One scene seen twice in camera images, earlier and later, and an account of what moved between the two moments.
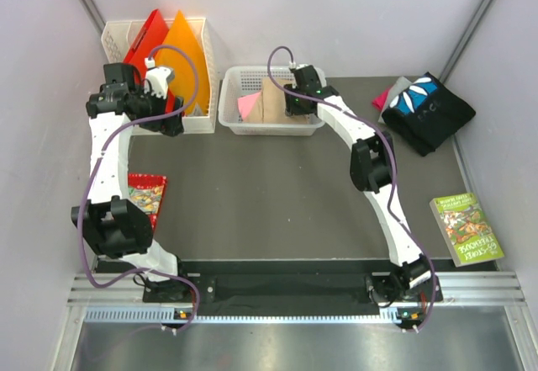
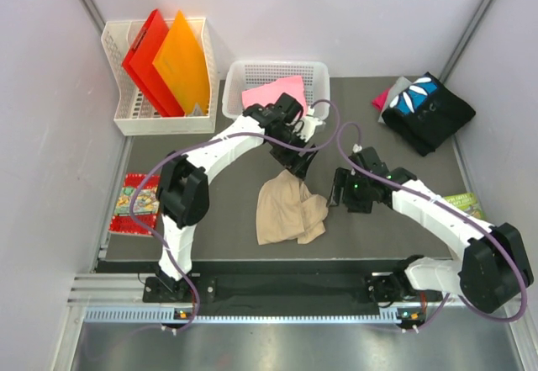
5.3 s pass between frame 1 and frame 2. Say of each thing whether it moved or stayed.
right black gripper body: moved
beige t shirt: moved
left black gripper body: moved
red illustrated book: stayed
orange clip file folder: stayed
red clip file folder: stayed
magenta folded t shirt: stayed
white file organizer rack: stayed
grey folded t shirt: stayed
